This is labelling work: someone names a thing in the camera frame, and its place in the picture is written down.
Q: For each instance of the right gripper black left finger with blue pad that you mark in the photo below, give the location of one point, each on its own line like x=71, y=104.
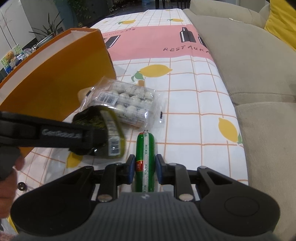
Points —
x=113, y=176

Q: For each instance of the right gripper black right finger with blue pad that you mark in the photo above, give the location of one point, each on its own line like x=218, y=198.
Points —
x=176, y=175

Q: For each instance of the dark green snack pack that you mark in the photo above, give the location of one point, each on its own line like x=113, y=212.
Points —
x=108, y=140

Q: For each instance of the green sausage stick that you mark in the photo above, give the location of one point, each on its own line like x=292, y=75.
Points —
x=145, y=165

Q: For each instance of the clear pack white candies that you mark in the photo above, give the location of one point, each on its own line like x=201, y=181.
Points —
x=134, y=104

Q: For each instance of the person's left hand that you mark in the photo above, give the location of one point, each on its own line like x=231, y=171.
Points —
x=8, y=188

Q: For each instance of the lemon pattern tablecloth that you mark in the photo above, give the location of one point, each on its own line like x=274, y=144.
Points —
x=163, y=48

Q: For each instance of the orange cardboard box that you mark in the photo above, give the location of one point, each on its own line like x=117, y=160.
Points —
x=46, y=83

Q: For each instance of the grey planter with plant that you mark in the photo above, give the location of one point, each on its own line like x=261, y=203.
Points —
x=48, y=33

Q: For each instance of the teddy bear picture card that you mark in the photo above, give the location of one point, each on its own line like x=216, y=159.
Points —
x=10, y=55

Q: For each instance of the beige sofa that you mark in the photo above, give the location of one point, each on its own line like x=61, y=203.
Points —
x=258, y=70

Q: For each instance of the yellow cushion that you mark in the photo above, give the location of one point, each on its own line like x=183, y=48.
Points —
x=281, y=22

